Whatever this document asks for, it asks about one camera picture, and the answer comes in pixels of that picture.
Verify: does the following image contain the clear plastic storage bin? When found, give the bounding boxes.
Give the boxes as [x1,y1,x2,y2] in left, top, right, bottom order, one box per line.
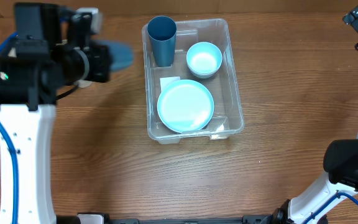
[142,19,245,144]

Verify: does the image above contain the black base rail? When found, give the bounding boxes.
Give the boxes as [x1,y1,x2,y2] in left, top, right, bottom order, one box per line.
[56,213,269,224]

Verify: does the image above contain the light blue bowl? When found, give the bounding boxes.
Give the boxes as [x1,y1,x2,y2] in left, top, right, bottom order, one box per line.
[186,42,223,78]

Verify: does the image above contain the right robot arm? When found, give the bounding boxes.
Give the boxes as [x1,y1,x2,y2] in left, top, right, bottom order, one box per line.
[263,134,358,224]

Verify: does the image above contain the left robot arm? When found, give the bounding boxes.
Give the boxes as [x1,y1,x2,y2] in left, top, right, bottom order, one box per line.
[0,2,133,223]

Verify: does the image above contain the light blue plate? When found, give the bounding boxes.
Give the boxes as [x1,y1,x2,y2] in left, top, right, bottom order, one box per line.
[157,80,214,133]

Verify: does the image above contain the cream cup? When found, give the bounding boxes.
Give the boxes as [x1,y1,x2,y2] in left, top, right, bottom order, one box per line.
[76,80,93,88]

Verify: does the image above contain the white label in bin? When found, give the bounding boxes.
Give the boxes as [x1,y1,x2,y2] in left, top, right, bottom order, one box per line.
[160,77,180,91]

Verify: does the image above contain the right blue cable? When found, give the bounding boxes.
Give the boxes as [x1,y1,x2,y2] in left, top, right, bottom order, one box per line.
[301,191,358,224]

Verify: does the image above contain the blue cup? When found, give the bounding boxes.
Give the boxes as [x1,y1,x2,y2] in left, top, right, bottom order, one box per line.
[147,16,177,67]
[96,40,134,72]

